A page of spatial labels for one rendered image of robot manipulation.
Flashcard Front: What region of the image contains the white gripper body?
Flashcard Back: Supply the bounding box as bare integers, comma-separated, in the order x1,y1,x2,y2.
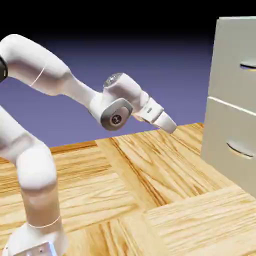
153,111,178,134

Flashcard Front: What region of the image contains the pale grey drawer front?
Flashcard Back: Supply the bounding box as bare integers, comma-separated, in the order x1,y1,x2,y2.
207,18,256,116
200,96,256,198

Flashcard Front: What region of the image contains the pale grey cabinet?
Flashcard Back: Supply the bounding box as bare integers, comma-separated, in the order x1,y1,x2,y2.
200,16,256,199

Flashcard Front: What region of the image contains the curved metal drawer handle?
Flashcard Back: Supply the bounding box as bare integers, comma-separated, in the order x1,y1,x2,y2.
226,141,255,159
239,62,256,71

